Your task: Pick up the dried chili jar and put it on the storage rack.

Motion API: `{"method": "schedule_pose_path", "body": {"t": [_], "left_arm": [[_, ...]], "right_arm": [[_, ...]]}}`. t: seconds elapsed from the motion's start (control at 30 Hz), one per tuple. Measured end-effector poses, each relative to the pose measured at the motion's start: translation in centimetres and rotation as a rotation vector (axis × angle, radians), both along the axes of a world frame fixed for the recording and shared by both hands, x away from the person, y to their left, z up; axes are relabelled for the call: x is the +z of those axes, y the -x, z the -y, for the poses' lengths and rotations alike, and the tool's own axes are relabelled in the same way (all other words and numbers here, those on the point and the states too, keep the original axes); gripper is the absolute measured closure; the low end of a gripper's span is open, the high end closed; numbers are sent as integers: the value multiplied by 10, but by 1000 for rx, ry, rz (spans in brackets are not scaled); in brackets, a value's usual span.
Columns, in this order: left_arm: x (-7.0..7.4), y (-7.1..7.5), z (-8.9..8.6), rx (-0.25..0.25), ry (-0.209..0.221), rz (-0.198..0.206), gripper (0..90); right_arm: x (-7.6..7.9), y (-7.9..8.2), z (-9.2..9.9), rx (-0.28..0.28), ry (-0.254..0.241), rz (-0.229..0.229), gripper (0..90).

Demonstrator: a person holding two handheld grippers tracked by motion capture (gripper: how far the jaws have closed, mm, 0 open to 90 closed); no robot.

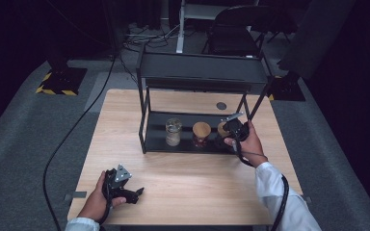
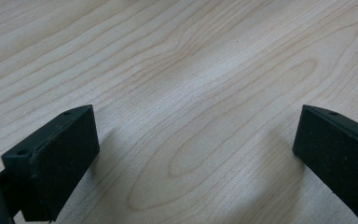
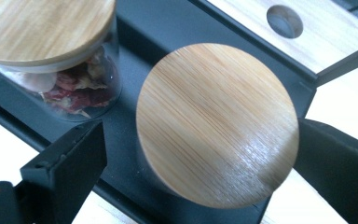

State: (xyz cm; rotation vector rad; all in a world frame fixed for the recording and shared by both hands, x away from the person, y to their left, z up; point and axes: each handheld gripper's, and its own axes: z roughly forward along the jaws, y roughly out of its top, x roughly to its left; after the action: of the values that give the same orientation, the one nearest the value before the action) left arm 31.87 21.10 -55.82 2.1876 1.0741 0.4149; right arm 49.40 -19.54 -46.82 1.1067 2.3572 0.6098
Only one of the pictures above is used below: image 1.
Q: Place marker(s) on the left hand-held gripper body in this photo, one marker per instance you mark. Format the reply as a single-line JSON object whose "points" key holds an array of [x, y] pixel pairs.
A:
{"points": [[117, 189]]}

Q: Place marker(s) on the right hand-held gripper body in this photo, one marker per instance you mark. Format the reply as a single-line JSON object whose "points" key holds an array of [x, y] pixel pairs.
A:
{"points": [[239, 130]]}

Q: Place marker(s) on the glass jar with wooden lid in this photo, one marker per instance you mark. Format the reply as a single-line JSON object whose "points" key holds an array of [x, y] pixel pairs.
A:
{"points": [[201, 132], [222, 134]]}

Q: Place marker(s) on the glass jar with metal lid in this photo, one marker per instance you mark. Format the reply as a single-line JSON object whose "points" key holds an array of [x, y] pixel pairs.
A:
{"points": [[173, 132]]}

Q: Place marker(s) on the black two-tier metal rack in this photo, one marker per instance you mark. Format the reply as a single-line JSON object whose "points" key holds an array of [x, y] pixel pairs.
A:
{"points": [[199, 69]]}

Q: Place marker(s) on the person's right hand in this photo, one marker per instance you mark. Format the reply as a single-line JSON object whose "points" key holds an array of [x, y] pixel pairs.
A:
{"points": [[252, 149]]}

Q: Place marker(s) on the person's left hand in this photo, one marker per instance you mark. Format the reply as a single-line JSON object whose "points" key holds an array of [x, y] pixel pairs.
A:
{"points": [[93, 205]]}

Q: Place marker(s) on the grey round table grommet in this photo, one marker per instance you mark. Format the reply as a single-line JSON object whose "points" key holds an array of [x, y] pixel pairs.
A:
{"points": [[221, 106]]}

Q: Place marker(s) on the grey tape strip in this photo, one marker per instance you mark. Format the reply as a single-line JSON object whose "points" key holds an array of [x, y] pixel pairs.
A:
{"points": [[77, 195], [308, 200]]}

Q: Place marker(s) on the black base with yellow stripes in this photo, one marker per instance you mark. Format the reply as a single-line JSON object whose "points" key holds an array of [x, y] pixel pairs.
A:
{"points": [[62, 80], [285, 89]]}

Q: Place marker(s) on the black folding chair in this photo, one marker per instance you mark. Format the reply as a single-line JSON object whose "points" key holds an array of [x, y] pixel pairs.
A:
{"points": [[234, 35]]}

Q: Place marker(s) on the white metal stand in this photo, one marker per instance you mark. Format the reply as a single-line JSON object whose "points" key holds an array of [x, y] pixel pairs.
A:
{"points": [[180, 29]]}

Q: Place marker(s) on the grey padded column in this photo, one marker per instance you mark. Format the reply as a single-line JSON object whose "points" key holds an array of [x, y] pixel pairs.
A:
{"points": [[314, 38]]}

